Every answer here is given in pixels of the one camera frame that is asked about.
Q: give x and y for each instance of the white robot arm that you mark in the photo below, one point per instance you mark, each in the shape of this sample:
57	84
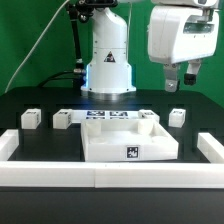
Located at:
109	75

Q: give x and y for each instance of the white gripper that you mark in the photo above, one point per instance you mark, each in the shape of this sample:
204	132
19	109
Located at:
177	34

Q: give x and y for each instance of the white base tag plate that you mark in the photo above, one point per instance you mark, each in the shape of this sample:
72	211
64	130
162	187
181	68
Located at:
78	115

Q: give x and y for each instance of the white U-shaped obstacle fence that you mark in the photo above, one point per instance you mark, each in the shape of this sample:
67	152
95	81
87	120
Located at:
103	175

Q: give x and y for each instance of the white square tabletop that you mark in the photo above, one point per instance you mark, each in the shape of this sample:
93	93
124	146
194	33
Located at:
118	140

